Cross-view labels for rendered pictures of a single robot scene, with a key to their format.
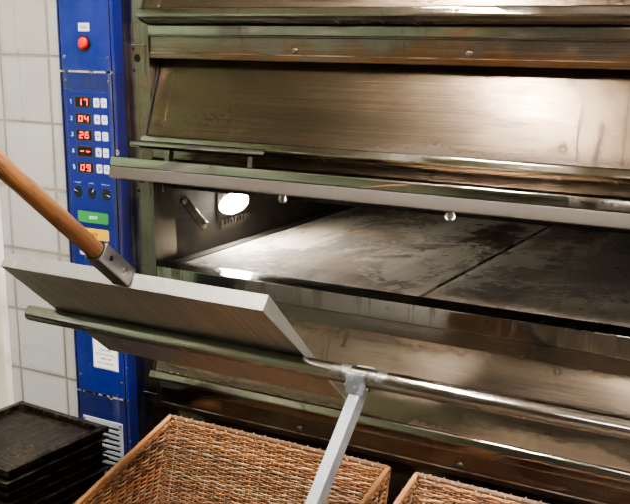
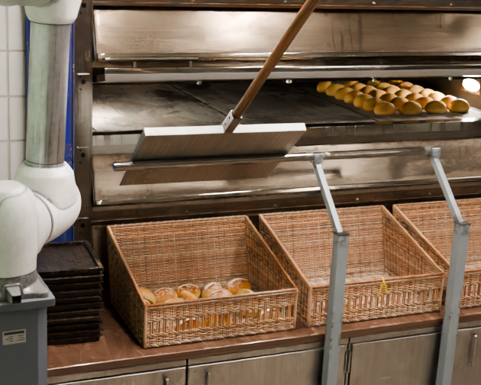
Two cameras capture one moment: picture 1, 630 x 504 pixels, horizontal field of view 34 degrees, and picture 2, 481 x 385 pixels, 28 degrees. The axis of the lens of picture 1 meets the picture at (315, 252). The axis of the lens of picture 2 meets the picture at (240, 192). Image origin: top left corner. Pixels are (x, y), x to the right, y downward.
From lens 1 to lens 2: 269 cm
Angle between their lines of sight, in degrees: 52
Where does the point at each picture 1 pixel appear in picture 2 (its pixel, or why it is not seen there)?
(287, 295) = not seen: hidden behind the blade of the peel
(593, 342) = (336, 131)
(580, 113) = (331, 28)
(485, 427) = (291, 182)
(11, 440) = (53, 260)
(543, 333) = (315, 131)
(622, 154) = (352, 46)
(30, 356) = not seen: outside the picture
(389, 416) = (245, 189)
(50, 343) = not seen: outside the picture
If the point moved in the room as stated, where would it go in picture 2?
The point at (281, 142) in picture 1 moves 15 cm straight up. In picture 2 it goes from (188, 51) to (190, 8)
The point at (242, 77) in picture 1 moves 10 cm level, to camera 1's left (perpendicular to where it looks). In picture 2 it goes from (153, 15) to (133, 17)
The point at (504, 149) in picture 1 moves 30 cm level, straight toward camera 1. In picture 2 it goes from (304, 46) to (365, 58)
